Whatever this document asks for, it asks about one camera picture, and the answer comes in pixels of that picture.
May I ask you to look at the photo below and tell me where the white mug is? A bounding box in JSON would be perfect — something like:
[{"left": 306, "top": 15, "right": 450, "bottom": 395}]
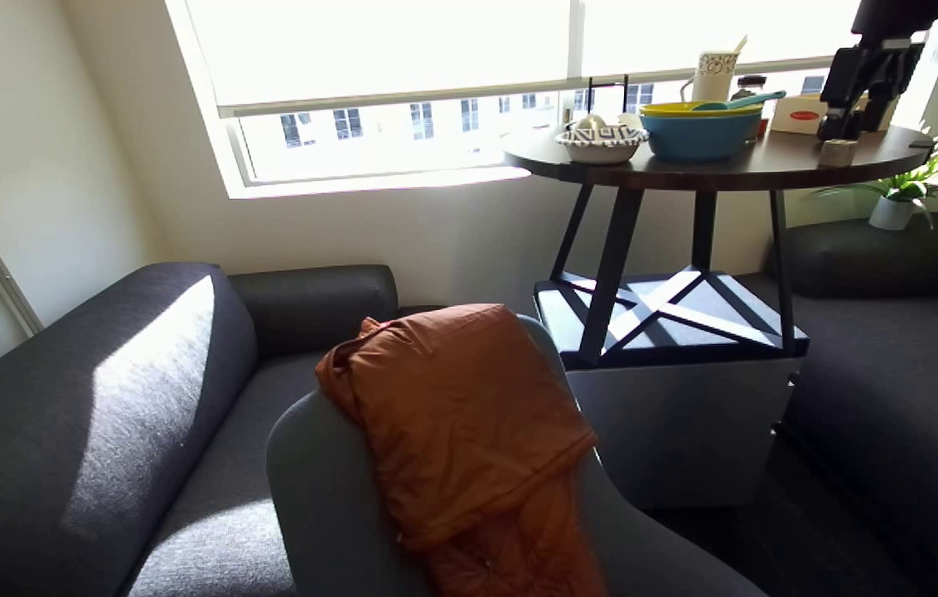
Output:
[{"left": 689, "top": 49, "right": 739, "bottom": 106}]

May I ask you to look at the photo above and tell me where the dark grey fabric sofa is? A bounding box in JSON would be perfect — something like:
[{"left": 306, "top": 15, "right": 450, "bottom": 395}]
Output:
[
  {"left": 770, "top": 194, "right": 938, "bottom": 597},
  {"left": 0, "top": 259, "right": 401, "bottom": 597}
]

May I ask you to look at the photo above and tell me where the orange jacket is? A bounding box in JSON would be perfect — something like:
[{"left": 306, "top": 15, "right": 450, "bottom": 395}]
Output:
[{"left": 313, "top": 300, "right": 614, "bottom": 597}]

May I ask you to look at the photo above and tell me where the white roller blind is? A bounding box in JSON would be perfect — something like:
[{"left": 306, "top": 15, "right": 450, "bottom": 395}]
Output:
[
  {"left": 576, "top": 0, "right": 863, "bottom": 81},
  {"left": 165, "top": 0, "right": 579, "bottom": 118}
]

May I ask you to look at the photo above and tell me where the green potted plant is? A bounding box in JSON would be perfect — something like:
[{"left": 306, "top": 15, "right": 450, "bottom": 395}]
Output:
[{"left": 818, "top": 130, "right": 938, "bottom": 234}]

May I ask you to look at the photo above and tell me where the grey shell chair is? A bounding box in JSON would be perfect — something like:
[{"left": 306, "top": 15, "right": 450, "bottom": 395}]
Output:
[{"left": 261, "top": 312, "right": 770, "bottom": 597}]

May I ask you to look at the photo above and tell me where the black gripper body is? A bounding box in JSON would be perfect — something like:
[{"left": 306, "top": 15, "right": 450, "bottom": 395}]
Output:
[{"left": 821, "top": 37, "right": 925, "bottom": 111}]

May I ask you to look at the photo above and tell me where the blue bowl with yellow rim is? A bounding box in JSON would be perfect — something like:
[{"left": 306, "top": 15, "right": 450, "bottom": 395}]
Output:
[{"left": 641, "top": 100, "right": 766, "bottom": 165}]

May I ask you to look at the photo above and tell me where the white box with red print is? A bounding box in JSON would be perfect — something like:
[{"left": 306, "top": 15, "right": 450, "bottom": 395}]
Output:
[{"left": 770, "top": 91, "right": 831, "bottom": 138}]

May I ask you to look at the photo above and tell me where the small light box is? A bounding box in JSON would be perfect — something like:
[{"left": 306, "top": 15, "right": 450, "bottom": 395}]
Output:
[{"left": 816, "top": 134, "right": 858, "bottom": 170}]

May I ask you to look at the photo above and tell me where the salt shaker with dark cap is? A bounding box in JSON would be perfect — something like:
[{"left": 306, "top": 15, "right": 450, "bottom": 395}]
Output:
[{"left": 733, "top": 72, "right": 774, "bottom": 111}]

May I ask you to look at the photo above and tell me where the black metal stand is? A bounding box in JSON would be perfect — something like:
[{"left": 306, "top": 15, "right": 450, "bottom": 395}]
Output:
[{"left": 579, "top": 72, "right": 633, "bottom": 118}]

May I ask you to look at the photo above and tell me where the teal spoon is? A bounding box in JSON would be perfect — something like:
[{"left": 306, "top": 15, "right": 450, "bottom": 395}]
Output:
[{"left": 726, "top": 90, "right": 789, "bottom": 108}]

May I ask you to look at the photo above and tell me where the small wicker basket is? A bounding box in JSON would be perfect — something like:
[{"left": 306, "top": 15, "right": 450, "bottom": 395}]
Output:
[{"left": 552, "top": 111, "right": 648, "bottom": 165}]

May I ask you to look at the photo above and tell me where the round dark wooden table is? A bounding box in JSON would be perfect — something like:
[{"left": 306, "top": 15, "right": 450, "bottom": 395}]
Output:
[{"left": 500, "top": 121, "right": 938, "bottom": 367}]

